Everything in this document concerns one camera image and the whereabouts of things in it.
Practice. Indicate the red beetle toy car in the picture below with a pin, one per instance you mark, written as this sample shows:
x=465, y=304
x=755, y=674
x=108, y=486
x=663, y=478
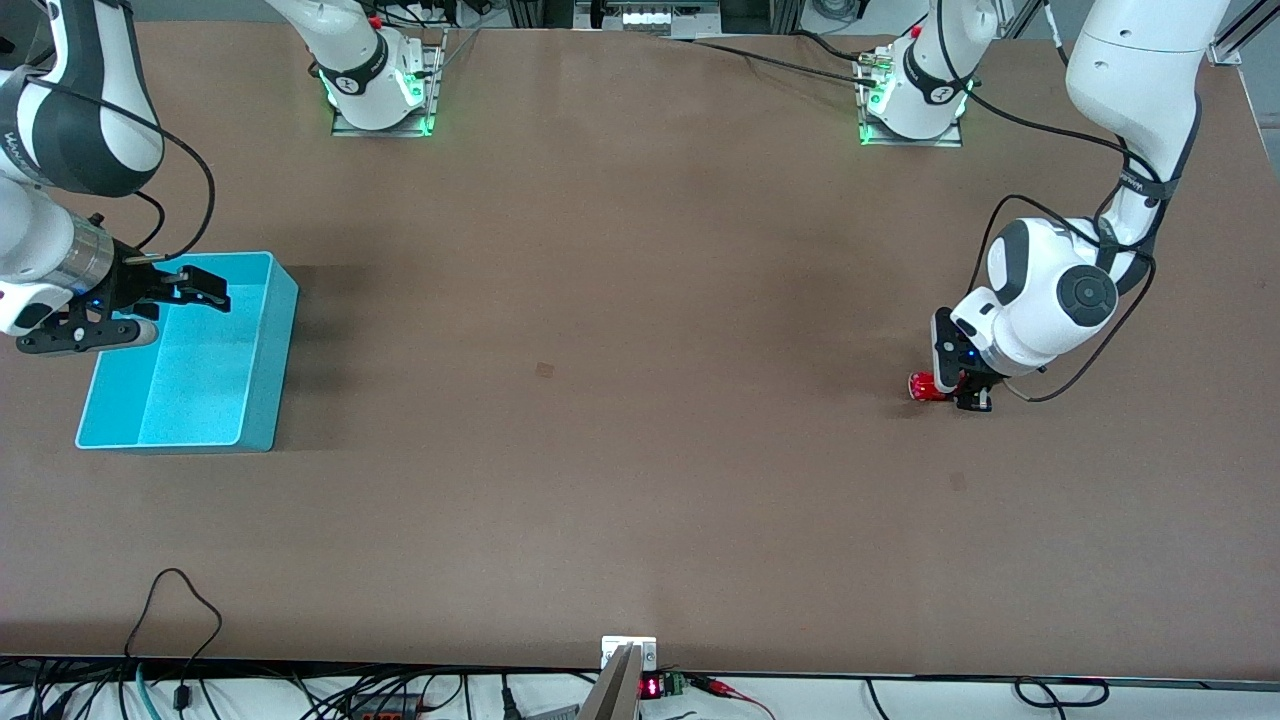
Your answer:
x=925, y=387

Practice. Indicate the black orange connector block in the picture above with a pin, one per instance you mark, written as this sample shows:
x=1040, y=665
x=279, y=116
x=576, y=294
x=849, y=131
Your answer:
x=385, y=704

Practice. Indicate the grey aluminium bar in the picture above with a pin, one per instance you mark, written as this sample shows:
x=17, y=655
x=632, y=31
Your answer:
x=612, y=695

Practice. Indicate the black equipment rack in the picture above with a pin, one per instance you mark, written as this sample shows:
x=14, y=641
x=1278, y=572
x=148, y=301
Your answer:
x=760, y=12

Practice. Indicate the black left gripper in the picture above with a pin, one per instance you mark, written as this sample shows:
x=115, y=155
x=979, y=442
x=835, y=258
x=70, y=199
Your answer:
x=972, y=396

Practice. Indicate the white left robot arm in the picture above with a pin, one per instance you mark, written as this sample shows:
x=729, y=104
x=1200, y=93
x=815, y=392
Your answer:
x=1140, y=70

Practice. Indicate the red digit display module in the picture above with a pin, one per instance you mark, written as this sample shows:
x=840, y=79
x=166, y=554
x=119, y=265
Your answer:
x=651, y=688

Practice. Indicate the blue plastic box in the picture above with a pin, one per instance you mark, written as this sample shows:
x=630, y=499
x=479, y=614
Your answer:
x=200, y=370

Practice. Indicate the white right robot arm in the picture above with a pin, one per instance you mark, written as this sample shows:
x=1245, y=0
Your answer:
x=360, y=60

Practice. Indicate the white metal bracket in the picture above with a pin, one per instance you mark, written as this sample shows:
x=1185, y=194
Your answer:
x=645, y=652

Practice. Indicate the aluminium frame profile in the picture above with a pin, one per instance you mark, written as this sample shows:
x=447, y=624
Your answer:
x=1235, y=45

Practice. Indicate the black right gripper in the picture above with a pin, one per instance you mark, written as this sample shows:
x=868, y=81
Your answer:
x=134, y=283

